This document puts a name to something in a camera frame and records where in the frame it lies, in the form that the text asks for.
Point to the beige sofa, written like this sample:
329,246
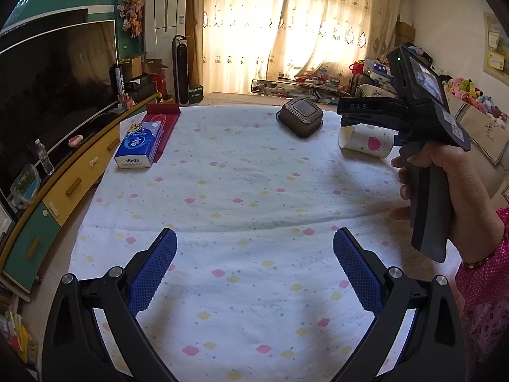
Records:
485,131

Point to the clear plastic container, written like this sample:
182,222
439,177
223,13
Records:
24,187

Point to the brown cardboard box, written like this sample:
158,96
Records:
405,34

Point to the brown square box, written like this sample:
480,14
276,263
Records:
300,117

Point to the pile of plush toys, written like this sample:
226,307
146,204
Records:
473,91

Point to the clear water bottle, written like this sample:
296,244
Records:
44,159

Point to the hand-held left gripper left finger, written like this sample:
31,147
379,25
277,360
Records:
153,270

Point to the white standing air conditioner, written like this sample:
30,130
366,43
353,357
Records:
165,12

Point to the dark green box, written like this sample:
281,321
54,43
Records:
195,93

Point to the artificial flower bunch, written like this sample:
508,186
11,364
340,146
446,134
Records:
131,14

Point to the person's right forearm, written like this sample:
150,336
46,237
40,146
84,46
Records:
489,306

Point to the spotted paper cup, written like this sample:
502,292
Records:
368,143

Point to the small pink white toy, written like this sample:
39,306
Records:
75,141

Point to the stack of books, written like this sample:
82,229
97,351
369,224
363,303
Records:
16,326

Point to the dark red cloth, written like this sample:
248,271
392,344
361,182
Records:
169,119

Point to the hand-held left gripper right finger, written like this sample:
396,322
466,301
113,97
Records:
358,270

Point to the person's right hand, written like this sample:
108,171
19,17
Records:
465,199

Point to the glass coffee table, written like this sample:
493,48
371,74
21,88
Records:
286,87

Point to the framed wall picture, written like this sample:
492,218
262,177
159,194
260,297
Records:
495,47

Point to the pile of bags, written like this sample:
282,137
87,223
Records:
373,69

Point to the black white tower fan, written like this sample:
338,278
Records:
180,71

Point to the white spotted blanket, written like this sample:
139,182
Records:
246,191

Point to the open cardboard box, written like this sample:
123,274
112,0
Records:
153,65

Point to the yellow green television cabinet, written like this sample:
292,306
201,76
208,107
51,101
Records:
79,167

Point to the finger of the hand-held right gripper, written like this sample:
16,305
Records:
370,120
366,106

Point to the blue tissue pack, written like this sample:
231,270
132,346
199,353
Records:
137,145

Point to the red container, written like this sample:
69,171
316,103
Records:
158,84

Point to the cream curtain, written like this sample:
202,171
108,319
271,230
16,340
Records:
278,28

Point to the black television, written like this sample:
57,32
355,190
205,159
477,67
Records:
51,87

